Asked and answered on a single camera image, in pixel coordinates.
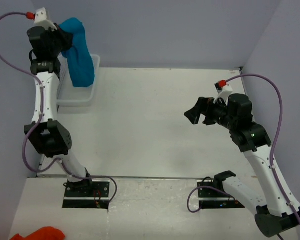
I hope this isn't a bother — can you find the blue t shirt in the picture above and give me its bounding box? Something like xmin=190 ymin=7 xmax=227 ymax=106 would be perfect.
xmin=59 ymin=17 xmax=95 ymax=88

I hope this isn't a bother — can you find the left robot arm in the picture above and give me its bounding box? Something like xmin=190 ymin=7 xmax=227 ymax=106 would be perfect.
xmin=24 ymin=24 xmax=93 ymax=192

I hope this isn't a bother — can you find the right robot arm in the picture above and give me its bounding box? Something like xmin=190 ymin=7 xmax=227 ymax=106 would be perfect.
xmin=184 ymin=93 xmax=300 ymax=238

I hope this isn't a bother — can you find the white plastic basket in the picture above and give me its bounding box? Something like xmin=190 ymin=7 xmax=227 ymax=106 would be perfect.
xmin=57 ymin=54 xmax=101 ymax=107

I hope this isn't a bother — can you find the orange t shirt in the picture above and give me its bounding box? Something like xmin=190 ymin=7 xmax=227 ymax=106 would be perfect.
xmin=11 ymin=226 xmax=66 ymax=240

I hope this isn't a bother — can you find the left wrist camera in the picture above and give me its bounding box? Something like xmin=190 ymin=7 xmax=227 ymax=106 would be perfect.
xmin=25 ymin=7 xmax=54 ymax=29

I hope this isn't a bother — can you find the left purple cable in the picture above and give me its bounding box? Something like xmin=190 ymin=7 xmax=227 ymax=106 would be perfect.
xmin=0 ymin=11 xmax=118 ymax=206

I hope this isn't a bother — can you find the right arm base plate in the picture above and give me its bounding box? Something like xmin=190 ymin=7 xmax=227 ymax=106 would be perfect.
xmin=197 ymin=177 xmax=245 ymax=210

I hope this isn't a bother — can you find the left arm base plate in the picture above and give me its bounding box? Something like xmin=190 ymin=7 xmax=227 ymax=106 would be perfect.
xmin=62 ymin=180 xmax=110 ymax=210

